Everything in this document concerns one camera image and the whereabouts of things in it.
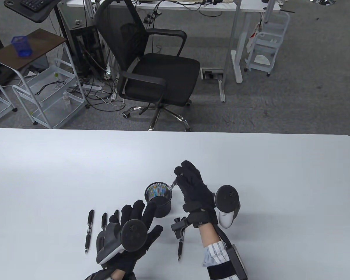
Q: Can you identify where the black mesh pen holder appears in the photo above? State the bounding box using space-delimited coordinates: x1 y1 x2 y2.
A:
145 182 172 218

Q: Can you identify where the tangle of floor cables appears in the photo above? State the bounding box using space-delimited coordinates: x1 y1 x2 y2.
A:
70 70 126 111

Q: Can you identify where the black forearm battery box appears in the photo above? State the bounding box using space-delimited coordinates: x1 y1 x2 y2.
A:
206 244 249 280

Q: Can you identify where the white office desk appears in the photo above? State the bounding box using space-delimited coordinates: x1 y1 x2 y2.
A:
58 0 281 102

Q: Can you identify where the person's right hand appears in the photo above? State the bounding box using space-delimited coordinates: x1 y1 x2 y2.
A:
174 160 220 229

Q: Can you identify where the blue mesh pen cup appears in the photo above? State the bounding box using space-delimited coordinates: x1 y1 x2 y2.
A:
11 36 33 57

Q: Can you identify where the black keyboard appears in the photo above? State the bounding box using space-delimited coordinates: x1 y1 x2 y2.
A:
19 0 55 12

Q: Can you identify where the person's right forearm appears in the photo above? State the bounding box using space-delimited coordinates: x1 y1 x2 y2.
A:
198 223 231 268

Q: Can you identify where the white cart with brown top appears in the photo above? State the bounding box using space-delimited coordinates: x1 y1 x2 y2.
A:
0 28 89 129

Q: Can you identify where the black cord in cart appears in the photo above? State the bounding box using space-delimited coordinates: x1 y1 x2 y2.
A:
34 81 67 96

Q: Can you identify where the black keyboard stand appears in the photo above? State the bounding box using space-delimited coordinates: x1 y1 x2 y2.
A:
3 0 62 24

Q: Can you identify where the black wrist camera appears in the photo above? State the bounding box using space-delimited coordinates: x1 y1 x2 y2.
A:
171 217 190 241

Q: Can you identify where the person's left hand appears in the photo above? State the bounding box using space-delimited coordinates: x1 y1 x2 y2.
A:
105 200 164 273

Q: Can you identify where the small white rolling cart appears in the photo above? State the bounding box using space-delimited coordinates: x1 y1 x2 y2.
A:
244 10 291 77

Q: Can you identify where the grey floor socket box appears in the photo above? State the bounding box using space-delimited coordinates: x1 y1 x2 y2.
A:
200 68 224 81

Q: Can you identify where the black mesh office chair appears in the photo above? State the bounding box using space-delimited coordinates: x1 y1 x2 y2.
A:
94 0 201 132

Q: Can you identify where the black computer tower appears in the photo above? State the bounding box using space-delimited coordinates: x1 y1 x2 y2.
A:
68 25 106 78

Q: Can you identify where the grey handheld controller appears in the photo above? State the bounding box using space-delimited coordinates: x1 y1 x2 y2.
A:
214 185 241 229
96 219 148 265

